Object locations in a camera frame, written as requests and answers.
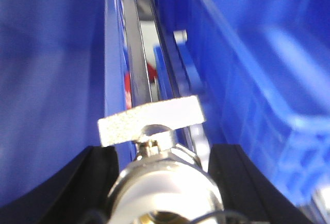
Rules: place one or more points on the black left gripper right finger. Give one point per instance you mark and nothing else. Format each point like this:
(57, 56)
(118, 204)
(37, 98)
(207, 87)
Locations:
(246, 190)

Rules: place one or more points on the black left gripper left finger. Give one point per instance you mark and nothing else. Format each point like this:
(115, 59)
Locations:
(75, 194)

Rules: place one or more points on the metal valve with white caps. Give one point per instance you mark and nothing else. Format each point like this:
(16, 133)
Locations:
(165, 183)

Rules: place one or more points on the blue bin left of gripper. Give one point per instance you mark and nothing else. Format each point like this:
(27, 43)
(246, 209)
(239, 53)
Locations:
(62, 69)

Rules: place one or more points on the blue bin of gripper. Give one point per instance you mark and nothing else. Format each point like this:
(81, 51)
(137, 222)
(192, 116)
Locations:
(262, 69)
(62, 69)

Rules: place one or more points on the blue bin right of gripper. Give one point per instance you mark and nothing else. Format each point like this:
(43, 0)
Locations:
(262, 69)

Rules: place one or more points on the red printed package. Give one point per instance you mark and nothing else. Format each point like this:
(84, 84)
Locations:
(127, 86)

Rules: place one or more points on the steel shelf rail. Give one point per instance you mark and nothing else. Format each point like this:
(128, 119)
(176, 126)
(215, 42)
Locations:
(140, 81)

